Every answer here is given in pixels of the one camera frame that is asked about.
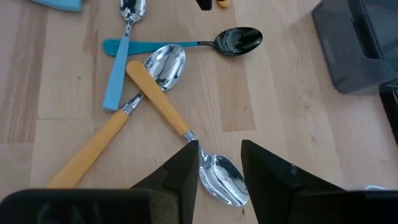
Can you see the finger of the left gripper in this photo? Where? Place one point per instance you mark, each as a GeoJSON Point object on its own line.
{"type": "Point", "coordinates": [203, 3]}

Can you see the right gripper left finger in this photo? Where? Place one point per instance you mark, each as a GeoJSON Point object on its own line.
{"type": "Point", "coordinates": [177, 193]}

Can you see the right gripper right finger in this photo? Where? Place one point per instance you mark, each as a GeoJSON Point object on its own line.
{"type": "Point", "coordinates": [280, 199]}

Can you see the grey translucent plastic bin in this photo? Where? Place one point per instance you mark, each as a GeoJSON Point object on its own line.
{"type": "Point", "coordinates": [357, 46]}

